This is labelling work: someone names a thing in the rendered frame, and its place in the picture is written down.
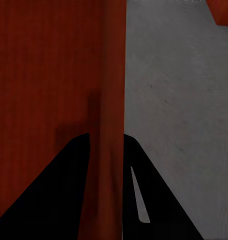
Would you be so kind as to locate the storage box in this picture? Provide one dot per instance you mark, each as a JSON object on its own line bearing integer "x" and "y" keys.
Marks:
{"x": 219, "y": 11}
{"x": 62, "y": 75}

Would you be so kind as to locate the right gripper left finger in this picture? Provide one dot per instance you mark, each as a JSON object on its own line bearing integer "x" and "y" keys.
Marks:
{"x": 51, "y": 207}

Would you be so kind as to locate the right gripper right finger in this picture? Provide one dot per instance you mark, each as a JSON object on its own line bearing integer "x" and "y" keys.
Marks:
{"x": 168, "y": 220}

